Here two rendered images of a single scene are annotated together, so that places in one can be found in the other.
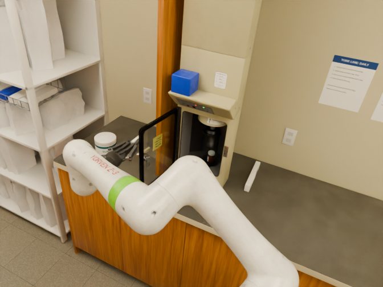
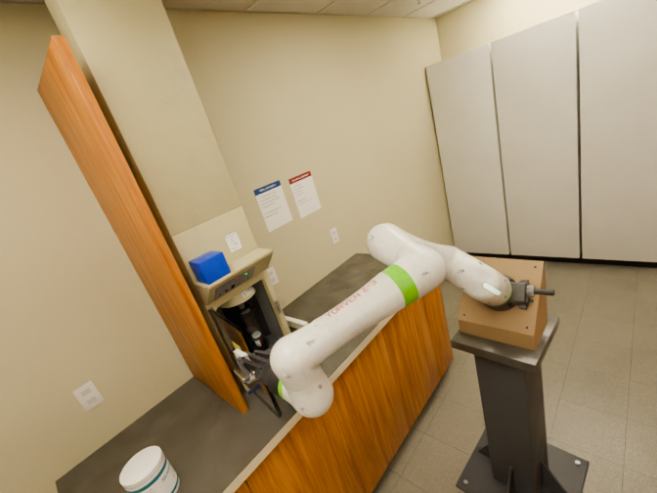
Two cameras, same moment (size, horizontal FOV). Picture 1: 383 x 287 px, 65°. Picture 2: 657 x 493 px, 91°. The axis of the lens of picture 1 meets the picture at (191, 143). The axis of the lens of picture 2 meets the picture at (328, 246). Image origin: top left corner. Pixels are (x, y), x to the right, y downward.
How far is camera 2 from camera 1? 106 cm
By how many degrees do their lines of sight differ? 59
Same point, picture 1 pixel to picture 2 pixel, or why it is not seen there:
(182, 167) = (390, 229)
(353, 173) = (320, 262)
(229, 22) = (209, 181)
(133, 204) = (427, 259)
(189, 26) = (169, 209)
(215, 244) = (355, 374)
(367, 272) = not seen: hidden behind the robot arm
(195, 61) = (197, 243)
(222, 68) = (228, 228)
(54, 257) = not seen: outside the picture
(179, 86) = (216, 270)
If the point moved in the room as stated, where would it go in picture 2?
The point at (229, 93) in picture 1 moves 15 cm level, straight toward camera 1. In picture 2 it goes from (248, 247) to (275, 245)
